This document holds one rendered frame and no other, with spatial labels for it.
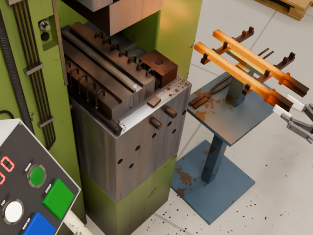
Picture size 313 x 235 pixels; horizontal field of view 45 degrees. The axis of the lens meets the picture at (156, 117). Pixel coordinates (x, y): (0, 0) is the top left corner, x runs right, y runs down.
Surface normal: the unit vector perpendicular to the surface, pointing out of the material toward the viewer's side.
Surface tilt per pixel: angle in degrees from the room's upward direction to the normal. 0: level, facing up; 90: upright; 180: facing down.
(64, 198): 60
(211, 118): 0
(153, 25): 90
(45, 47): 0
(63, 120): 90
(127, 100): 90
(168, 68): 0
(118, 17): 90
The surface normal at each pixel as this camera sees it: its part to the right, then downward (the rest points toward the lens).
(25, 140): 0.85, -0.06
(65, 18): 0.71, 0.57
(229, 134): 0.07, -0.64
